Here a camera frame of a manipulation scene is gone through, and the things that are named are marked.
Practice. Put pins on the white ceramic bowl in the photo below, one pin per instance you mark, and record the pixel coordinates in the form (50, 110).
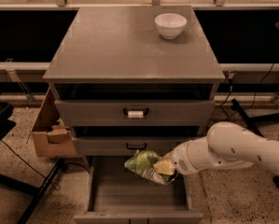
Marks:
(170, 25)

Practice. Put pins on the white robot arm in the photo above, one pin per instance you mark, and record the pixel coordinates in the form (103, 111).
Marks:
(226, 146)

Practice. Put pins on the top grey drawer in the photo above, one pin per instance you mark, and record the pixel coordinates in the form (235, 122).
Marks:
(135, 113)

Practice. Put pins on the black power adapter with cable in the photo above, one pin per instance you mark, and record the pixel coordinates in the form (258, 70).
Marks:
(230, 77)

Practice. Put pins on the grey drawer cabinet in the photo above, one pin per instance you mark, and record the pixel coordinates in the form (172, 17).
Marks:
(117, 54)

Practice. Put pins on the bottom grey drawer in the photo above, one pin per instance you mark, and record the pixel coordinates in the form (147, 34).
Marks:
(119, 196)

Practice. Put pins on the cardboard box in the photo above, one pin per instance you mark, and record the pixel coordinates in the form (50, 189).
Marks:
(51, 138)

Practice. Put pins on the green jalapeno chip bag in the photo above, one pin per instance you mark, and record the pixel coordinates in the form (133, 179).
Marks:
(142, 163)

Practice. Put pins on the grey drawer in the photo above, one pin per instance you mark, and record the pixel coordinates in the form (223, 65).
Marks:
(124, 146)
(119, 196)
(135, 113)

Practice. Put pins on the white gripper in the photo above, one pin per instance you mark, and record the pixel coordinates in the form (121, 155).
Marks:
(181, 160)

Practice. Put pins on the black stand leg right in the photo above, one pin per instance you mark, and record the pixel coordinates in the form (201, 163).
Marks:
(252, 121)

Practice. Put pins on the black stand base left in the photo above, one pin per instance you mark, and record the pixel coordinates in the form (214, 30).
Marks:
(36, 192)

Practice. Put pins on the middle grey drawer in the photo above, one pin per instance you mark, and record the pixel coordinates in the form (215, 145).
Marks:
(124, 146)

